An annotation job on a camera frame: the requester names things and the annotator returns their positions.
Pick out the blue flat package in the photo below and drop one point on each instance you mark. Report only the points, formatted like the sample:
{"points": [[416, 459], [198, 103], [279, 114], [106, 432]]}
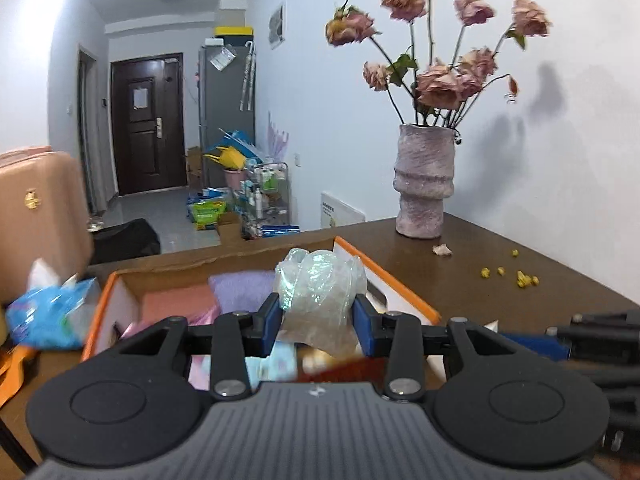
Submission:
{"points": [[280, 231]]}

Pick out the small open cardboard box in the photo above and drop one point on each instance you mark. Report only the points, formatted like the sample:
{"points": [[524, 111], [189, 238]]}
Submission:
{"points": [[229, 229]]}

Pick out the clear bag with papers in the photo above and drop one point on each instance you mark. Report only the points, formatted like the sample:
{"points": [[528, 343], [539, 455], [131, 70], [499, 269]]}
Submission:
{"points": [[223, 57]]}

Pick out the red cardboard box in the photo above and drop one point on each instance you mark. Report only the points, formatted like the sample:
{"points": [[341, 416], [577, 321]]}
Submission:
{"points": [[117, 305]]}

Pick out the pink hard-shell suitcase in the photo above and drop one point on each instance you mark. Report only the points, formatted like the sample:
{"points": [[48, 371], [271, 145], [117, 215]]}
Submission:
{"points": [[40, 210]]}

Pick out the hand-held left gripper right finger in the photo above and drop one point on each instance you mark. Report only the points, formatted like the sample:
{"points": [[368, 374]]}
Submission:
{"points": [[364, 327]]}

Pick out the pink plastic bucket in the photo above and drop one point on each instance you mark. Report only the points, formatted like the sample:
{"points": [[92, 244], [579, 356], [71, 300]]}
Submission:
{"points": [[233, 179]]}

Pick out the black duffel bag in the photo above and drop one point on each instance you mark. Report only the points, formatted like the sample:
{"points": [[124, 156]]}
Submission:
{"points": [[125, 241]]}

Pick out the blue soft tissue pack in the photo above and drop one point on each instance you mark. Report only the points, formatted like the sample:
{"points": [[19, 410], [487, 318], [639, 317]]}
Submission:
{"points": [[45, 315]]}

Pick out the white paper notice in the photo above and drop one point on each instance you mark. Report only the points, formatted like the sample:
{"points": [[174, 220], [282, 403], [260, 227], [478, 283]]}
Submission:
{"points": [[140, 99]]}

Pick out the pink textured ceramic vase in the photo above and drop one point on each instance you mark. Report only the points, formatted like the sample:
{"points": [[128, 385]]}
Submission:
{"points": [[422, 185]]}

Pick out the purple towel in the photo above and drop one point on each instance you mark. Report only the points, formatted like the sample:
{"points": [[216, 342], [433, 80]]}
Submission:
{"points": [[240, 290]]}

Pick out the white folded umbrella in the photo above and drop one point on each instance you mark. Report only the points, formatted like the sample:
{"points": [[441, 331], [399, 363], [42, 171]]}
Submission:
{"points": [[247, 75]]}

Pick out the side room door frame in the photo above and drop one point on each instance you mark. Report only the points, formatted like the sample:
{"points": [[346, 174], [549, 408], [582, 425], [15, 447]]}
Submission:
{"points": [[87, 130]]}

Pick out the dark brown entrance door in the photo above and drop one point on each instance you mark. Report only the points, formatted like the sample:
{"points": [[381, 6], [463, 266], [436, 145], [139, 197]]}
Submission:
{"points": [[145, 150]]}

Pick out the bouquet of dried roses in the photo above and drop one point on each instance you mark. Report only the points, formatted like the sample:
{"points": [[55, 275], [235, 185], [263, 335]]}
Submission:
{"points": [[440, 85]]}

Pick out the green printed sack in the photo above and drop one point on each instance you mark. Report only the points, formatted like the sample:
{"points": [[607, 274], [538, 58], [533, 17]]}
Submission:
{"points": [[207, 214]]}

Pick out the brown cardboard carton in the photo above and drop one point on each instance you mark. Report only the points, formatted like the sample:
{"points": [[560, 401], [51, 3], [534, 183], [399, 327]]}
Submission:
{"points": [[194, 167]]}

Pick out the pink layered sponge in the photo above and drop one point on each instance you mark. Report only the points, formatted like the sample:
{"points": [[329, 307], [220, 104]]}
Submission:
{"points": [[175, 302]]}

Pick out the small wall picture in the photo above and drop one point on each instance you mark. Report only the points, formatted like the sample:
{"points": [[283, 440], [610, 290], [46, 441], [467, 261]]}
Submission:
{"points": [[277, 25]]}

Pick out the grey refrigerator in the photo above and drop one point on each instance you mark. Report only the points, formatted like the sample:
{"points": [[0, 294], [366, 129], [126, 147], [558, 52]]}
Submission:
{"points": [[225, 105]]}

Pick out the fallen dried petal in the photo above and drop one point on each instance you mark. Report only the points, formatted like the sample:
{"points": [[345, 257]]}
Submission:
{"points": [[442, 250]]}

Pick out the yellow box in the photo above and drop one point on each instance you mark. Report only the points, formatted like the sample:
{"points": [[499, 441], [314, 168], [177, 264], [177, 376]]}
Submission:
{"points": [[234, 31]]}

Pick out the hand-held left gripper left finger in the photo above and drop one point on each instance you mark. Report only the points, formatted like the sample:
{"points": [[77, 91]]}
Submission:
{"points": [[270, 325]]}

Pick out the white panel with green label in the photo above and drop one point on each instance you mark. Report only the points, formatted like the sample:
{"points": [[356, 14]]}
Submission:
{"points": [[342, 211]]}

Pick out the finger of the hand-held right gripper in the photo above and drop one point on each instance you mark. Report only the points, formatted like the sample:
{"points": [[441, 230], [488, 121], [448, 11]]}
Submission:
{"points": [[535, 345]]}

